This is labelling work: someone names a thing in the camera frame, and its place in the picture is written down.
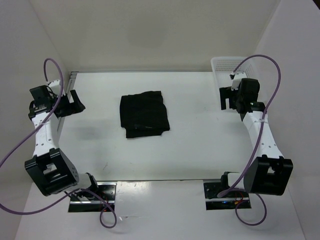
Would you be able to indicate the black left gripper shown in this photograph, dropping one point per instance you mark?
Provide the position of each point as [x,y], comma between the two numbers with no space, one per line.
[71,106]

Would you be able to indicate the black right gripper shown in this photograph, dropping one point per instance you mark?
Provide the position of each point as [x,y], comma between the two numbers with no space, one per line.
[226,92]

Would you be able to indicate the black shorts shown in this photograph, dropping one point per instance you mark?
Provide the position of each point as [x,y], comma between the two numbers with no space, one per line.
[143,114]

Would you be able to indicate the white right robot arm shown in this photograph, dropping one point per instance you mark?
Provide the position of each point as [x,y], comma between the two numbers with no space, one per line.
[267,171]

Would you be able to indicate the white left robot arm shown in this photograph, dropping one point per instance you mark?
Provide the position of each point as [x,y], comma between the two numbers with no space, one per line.
[49,168]

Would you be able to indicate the white plastic basket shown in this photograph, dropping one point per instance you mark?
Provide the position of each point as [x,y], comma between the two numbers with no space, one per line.
[223,66]

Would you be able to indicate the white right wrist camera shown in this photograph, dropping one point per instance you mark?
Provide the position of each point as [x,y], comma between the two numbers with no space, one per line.
[236,79]

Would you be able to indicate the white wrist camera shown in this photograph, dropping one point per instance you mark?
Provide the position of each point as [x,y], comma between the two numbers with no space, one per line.
[236,79]
[55,86]

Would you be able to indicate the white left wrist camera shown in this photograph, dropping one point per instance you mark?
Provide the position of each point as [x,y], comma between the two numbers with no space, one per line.
[55,86]

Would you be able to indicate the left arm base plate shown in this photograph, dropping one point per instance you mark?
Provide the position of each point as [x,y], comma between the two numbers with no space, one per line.
[80,204]

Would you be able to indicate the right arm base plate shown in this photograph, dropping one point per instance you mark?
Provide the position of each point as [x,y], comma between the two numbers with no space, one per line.
[227,202]

